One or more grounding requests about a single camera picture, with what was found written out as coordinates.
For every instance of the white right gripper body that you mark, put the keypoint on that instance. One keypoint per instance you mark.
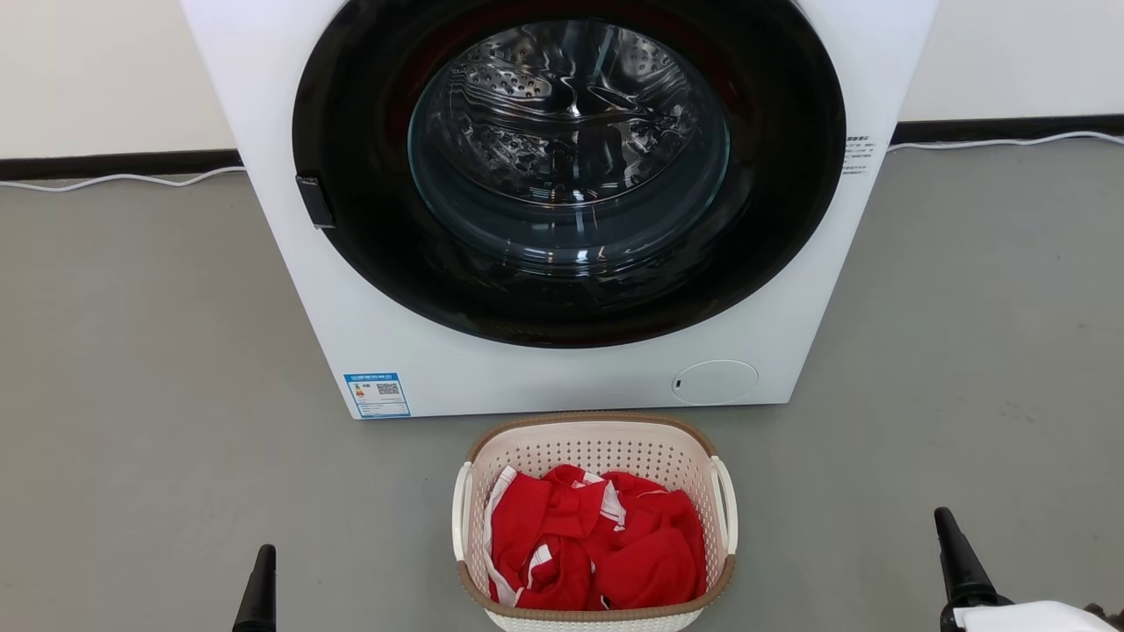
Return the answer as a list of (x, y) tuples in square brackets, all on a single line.
[(1027, 617)]

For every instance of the white front-load washing machine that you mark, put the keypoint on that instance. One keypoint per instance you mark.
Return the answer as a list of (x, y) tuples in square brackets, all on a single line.
[(299, 298)]

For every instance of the round white filter cover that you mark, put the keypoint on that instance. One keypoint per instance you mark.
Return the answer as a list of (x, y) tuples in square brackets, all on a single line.
[(716, 383)]

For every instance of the black round glass door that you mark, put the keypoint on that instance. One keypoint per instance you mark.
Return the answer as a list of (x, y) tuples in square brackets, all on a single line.
[(790, 202)]

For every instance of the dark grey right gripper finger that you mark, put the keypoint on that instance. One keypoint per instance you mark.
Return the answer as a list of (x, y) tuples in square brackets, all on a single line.
[(1110, 613), (961, 566)]

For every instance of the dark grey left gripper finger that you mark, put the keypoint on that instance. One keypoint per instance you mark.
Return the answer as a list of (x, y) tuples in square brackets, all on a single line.
[(259, 597)]

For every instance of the beige perforated laundry basket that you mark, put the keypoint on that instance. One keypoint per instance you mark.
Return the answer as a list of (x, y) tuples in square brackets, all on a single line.
[(597, 443)]

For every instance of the blue energy label sticker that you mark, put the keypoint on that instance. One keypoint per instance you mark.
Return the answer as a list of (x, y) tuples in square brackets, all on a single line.
[(378, 395)]

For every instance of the red and white clothing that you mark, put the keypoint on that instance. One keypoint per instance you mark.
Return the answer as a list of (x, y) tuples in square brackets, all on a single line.
[(650, 562)]

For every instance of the small printed text label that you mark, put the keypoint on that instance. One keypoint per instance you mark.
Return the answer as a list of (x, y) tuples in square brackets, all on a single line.
[(858, 154)]

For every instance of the steel washing drum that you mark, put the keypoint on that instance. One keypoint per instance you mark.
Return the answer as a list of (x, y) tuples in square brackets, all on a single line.
[(562, 105)]

